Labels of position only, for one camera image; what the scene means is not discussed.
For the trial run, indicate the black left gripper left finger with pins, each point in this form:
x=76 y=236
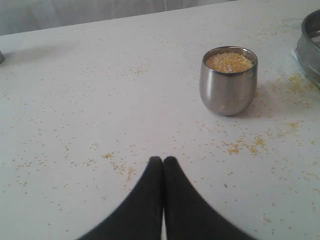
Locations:
x=140 y=215

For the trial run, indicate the round steel mesh sieve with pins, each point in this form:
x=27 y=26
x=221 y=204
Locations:
x=308 y=47

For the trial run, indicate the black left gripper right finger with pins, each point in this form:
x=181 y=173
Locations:
x=187 y=215

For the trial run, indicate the yellow millet grains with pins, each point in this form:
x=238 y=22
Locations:
x=228 y=62

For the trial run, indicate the stainless steel cup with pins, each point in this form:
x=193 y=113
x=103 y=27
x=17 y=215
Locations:
x=228 y=94

